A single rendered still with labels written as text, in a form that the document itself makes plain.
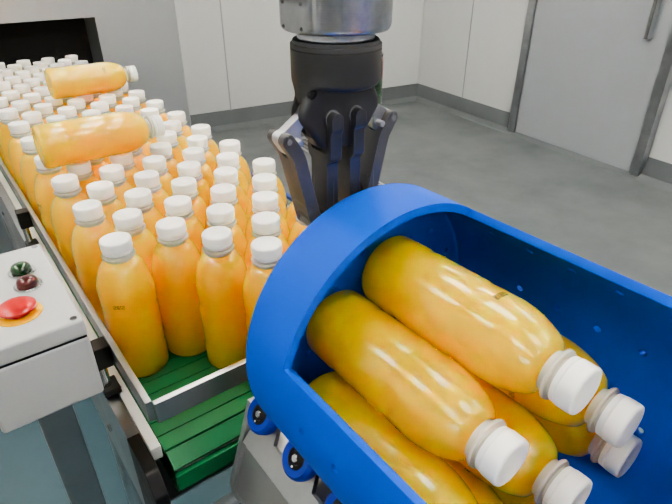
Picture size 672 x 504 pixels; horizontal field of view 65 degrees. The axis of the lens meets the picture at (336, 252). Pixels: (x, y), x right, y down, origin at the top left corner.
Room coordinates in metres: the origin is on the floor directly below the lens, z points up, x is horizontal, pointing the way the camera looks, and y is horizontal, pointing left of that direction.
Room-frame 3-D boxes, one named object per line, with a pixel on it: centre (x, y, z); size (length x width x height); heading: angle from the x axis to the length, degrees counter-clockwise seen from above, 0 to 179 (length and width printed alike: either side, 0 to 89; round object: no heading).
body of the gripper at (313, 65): (0.46, 0.00, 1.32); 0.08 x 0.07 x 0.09; 127
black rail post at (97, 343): (0.53, 0.31, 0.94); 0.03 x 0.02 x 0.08; 37
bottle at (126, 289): (0.59, 0.28, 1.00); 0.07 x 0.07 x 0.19
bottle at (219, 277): (0.60, 0.15, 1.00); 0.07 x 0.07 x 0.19
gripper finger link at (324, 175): (0.45, 0.01, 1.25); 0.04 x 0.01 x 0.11; 37
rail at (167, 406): (0.55, 0.05, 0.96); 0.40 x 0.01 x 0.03; 127
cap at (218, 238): (0.60, 0.15, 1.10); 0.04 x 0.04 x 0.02
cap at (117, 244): (0.59, 0.28, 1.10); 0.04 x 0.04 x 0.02
